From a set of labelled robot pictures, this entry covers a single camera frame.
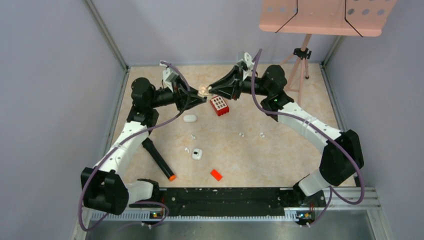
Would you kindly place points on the pink music stand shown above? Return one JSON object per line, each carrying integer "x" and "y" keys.
{"x": 364, "y": 18}

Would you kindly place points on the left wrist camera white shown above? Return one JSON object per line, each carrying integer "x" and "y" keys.
{"x": 169, "y": 75}

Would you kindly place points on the white earbud case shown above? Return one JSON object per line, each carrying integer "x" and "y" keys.
{"x": 190, "y": 118}
{"x": 197, "y": 154}

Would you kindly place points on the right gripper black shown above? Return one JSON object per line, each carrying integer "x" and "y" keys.
{"x": 228, "y": 92}

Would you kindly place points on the small orange red block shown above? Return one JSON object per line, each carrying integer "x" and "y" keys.
{"x": 216, "y": 175}

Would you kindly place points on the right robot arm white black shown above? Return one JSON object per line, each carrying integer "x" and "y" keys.
{"x": 341, "y": 150}

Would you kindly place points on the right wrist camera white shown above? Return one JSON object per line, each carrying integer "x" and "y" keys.
{"x": 245, "y": 61}

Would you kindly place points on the black marker orange cap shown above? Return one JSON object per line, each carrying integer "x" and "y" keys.
{"x": 158, "y": 159}

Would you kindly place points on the grey cable duct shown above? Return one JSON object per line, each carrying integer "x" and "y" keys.
{"x": 142, "y": 215}

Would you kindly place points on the beige earbud case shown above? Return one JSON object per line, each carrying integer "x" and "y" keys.
{"x": 203, "y": 91}

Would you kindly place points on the closed white earbud case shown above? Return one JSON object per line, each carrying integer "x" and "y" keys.
{"x": 190, "y": 118}

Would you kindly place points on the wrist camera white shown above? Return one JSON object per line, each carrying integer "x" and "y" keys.
{"x": 169, "y": 75}
{"x": 245, "y": 61}

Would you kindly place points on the red block with windows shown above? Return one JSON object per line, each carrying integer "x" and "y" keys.
{"x": 219, "y": 105}

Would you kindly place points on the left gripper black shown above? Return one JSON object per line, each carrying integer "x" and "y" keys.
{"x": 179, "y": 96}

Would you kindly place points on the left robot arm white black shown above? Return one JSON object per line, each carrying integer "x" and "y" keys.
{"x": 102, "y": 186}

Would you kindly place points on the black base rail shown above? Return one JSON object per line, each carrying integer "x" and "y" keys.
{"x": 233, "y": 201}

